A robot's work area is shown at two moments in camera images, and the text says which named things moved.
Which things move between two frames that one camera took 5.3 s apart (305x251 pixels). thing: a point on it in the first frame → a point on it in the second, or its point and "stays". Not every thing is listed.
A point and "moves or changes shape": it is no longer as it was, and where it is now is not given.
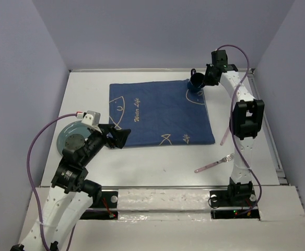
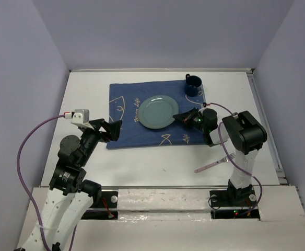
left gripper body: [96, 140] stays
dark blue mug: [197, 81] moves or changes shape
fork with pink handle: [226, 158] stays
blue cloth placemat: [159, 113] stays
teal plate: [75, 127] → [157, 111]
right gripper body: [209, 79] → [203, 127]
